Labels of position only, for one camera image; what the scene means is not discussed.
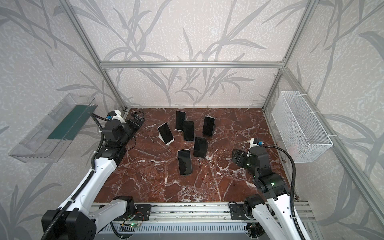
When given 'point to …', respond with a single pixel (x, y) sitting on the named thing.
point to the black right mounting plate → (237, 212)
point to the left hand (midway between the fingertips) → (143, 110)
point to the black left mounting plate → (142, 212)
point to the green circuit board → (134, 224)
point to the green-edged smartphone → (208, 126)
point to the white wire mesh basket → (302, 135)
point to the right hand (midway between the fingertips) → (238, 148)
